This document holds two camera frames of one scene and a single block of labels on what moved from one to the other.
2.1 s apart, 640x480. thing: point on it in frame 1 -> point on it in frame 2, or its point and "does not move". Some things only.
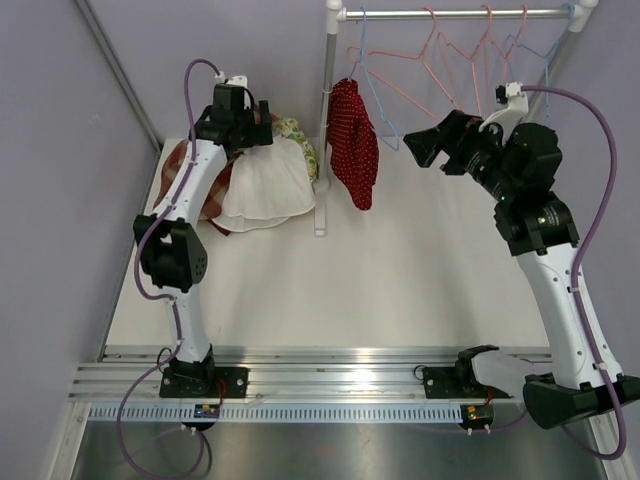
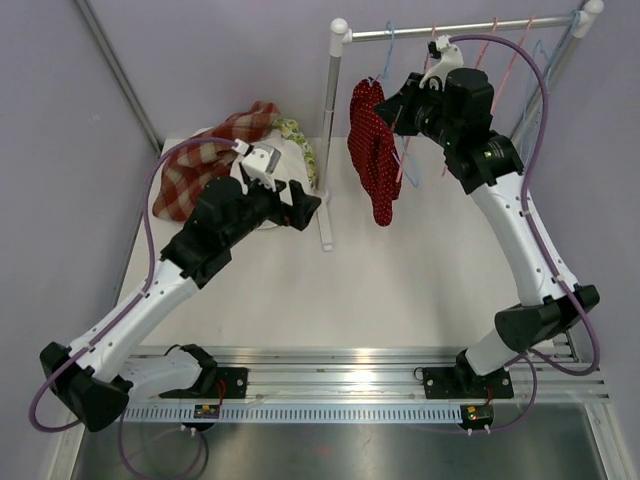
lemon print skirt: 291,129 does not move
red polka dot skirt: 354,144 -> 373,148
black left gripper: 259,133 -> 301,209
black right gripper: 459,130 -> 398,113
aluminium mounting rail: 291,374 does not move
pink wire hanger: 501,52 -> 513,63
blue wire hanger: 545,57 -> 578,15
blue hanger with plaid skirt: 362,62 -> 404,148
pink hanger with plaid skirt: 421,57 -> 408,138
